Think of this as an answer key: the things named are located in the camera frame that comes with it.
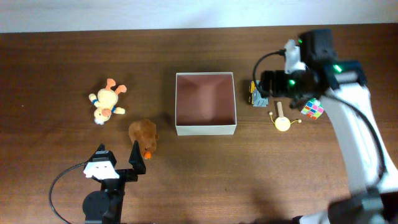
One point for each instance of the yellow duck plush toy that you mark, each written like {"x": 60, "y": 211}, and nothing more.
{"x": 106, "y": 101}

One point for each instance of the yellow wooden rattle drum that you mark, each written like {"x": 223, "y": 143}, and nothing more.
{"x": 281, "y": 122}

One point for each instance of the colourful puzzle cube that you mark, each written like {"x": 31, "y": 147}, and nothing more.
{"x": 312, "y": 109}

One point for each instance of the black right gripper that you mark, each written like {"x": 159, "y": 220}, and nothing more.
{"x": 278, "y": 77}

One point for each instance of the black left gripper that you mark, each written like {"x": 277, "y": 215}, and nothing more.
{"x": 137, "y": 162}

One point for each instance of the brown plush toy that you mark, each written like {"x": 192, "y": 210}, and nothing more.
{"x": 145, "y": 133}

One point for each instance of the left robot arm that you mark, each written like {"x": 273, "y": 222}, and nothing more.
{"x": 105, "y": 205}

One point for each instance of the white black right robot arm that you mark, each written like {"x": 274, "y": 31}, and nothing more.
{"x": 313, "y": 70}

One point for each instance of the white cardboard box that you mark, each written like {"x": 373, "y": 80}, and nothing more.
{"x": 205, "y": 104}

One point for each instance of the yellow grey toy truck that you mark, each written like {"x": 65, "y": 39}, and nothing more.
{"x": 255, "y": 98}

